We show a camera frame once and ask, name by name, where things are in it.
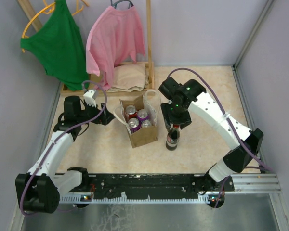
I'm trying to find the grey clothes hanger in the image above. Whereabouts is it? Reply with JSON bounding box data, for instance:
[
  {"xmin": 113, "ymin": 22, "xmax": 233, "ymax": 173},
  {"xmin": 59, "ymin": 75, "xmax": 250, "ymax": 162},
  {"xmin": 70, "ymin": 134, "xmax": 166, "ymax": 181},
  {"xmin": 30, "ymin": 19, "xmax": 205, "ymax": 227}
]
[{"xmin": 110, "ymin": 0, "xmax": 134, "ymax": 10}]

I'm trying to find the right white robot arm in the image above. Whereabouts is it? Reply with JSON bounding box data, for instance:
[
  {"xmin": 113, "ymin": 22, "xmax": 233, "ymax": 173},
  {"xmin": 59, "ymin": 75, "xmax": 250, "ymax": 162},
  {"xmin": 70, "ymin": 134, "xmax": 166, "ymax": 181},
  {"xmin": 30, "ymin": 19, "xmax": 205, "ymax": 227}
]
[{"xmin": 158, "ymin": 77, "xmax": 263, "ymax": 191}]

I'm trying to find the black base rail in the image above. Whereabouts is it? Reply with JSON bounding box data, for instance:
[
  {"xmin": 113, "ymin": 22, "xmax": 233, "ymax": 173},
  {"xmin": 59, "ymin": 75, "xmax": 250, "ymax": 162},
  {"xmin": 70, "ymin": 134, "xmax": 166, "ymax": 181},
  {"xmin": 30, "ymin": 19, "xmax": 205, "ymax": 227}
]
[{"xmin": 71, "ymin": 174, "xmax": 234, "ymax": 200}]

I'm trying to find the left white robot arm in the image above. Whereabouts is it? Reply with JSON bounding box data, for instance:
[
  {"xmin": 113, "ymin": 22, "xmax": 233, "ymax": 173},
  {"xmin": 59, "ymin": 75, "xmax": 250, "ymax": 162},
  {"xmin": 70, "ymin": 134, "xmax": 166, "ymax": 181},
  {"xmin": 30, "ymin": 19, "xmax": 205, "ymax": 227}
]
[{"xmin": 15, "ymin": 96, "xmax": 115, "ymax": 216}]

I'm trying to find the white toothed cable strip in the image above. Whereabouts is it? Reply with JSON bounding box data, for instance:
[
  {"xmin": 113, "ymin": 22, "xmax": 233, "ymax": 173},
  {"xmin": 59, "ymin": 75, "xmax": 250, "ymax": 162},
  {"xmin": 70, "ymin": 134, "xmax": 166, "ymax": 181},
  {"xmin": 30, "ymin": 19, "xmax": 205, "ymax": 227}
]
[{"xmin": 60, "ymin": 193, "xmax": 226, "ymax": 205}]

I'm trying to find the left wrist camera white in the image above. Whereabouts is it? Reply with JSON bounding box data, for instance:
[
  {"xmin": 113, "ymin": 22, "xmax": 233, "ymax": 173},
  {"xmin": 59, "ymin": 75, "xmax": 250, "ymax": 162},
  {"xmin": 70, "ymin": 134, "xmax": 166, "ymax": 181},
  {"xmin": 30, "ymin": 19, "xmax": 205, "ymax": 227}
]
[{"xmin": 83, "ymin": 89, "xmax": 98, "ymax": 107}]

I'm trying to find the purple soda can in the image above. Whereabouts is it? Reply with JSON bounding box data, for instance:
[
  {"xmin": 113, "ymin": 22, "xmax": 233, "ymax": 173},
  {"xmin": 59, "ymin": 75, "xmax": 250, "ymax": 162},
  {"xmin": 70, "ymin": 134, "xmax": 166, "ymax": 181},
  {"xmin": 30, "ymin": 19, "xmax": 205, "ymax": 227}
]
[
  {"xmin": 137, "ymin": 109, "xmax": 150, "ymax": 123},
  {"xmin": 128, "ymin": 118, "xmax": 141, "ymax": 133}
]

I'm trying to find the cream folded cloth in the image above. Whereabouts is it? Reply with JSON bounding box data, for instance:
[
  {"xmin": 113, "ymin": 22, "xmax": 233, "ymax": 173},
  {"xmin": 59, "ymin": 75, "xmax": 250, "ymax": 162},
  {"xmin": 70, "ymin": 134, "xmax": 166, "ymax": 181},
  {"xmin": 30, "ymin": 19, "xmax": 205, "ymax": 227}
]
[{"xmin": 107, "ymin": 63, "xmax": 149, "ymax": 92}]

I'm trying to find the brown burlap canvas bag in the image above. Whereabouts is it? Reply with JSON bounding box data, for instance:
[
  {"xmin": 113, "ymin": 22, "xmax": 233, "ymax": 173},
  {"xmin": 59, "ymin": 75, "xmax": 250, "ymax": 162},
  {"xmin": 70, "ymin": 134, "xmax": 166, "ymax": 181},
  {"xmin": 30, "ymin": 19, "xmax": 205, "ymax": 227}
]
[{"xmin": 113, "ymin": 90, "xmax": 161, "ymax": 148}]

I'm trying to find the red cola can front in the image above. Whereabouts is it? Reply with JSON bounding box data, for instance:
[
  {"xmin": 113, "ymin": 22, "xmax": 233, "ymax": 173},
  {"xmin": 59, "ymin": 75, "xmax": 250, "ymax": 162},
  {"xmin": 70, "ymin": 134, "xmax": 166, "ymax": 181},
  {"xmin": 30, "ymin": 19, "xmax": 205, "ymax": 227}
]
[{"xmin": 141, "ymin": 120, "xmax": 152, "ymax": 128}]

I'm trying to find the pink t-shirt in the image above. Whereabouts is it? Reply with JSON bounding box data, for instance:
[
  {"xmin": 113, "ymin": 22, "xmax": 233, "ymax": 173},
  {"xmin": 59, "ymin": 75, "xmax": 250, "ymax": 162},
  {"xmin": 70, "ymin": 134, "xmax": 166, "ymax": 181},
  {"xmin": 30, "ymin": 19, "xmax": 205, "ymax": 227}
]
[{"xmin": 86, "ymin": 6, "xmax": 145, "ymax": 90}]

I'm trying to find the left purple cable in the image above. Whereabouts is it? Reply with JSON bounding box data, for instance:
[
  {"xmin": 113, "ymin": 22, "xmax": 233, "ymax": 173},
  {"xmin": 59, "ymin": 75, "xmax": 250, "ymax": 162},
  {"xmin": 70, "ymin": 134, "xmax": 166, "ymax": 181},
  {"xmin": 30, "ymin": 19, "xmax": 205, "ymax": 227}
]
[{"xmin": 19, "ymin": 80, "xmax": 108, "ymax": 216}]

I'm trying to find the yellow clothes hanger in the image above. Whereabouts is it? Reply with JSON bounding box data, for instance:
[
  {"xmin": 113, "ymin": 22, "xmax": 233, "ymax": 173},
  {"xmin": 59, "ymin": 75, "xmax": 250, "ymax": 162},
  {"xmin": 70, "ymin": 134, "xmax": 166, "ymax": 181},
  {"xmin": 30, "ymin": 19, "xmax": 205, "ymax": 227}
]
[{"xmin": 18, "ymin": 0, "xmax": 90, "ymax": 39}]

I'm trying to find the red cola can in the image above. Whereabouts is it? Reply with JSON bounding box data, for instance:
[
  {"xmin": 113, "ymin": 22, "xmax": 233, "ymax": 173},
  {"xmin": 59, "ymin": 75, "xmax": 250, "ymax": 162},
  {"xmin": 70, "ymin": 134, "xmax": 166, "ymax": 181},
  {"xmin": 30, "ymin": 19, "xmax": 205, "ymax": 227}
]
[
  {"xmin": 141, "ymin": 120, "xmax": 152, "ymax": 128},
  {"xmin": 125, "ymin": 105, "xmax": 137, "ymax": 121}
]

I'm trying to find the wooden clothes rack frame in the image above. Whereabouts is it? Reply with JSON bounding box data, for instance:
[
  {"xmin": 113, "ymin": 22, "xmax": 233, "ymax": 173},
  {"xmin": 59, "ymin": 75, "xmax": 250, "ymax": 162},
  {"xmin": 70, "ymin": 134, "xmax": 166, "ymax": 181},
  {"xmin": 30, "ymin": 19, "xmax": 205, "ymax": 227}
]
[{"xmin": 17, "ymin": 0, "xmax": 155, "ymax": 97}]

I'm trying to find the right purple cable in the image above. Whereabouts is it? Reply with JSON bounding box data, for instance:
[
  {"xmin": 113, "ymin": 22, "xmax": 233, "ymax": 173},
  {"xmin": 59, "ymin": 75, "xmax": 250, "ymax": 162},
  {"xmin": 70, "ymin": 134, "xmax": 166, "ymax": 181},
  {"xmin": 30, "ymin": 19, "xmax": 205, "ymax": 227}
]
[{"xmin": 166, "ymin": 68, "xmax": 273, "ymax": 209}]

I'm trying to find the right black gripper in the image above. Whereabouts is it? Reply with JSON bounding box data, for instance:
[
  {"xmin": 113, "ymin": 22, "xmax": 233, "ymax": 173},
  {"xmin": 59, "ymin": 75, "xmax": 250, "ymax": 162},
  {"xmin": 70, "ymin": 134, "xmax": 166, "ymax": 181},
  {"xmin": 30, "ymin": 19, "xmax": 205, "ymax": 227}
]
[{"xmin": 161, "ymin": 101, "xmax": 191, "ymax": 131}]

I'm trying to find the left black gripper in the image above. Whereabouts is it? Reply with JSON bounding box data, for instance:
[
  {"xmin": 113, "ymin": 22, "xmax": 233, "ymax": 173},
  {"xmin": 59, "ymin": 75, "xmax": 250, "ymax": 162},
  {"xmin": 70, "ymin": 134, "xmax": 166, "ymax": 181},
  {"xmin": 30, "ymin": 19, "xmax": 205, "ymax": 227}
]
[{"xmin": 77, "ymin": 99, "xmax": 115, "ymax": 125}]

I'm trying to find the dark cola bottle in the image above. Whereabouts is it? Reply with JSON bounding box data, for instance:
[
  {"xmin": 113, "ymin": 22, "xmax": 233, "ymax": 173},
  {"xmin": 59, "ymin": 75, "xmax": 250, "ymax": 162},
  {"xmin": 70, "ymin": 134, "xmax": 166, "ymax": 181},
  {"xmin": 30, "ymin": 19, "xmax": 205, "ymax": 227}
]
[{"xmin": 165, "ymin": 125, "xmax": 180, "ymax": 151}]

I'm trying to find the green tank top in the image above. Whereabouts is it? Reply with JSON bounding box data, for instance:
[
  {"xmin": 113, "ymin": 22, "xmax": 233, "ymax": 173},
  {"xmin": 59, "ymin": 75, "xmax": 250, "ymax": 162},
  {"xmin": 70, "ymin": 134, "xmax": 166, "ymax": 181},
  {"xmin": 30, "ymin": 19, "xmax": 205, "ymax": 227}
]
[{"xmin": 20, "ymin": 0, "xmax": 89, "ymax": 91}]

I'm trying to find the purple cable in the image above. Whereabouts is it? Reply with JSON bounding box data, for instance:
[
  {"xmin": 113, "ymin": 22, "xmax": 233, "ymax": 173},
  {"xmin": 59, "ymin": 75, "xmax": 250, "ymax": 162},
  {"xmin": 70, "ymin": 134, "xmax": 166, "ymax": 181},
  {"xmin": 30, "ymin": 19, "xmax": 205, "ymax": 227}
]
[
  {"xmin": 166, "ymin": 68, "xmax": 273, "ymax": 209},
  {"xmin": 19, "ymin": 80, "xmax": 108, "ymax": 216}
]

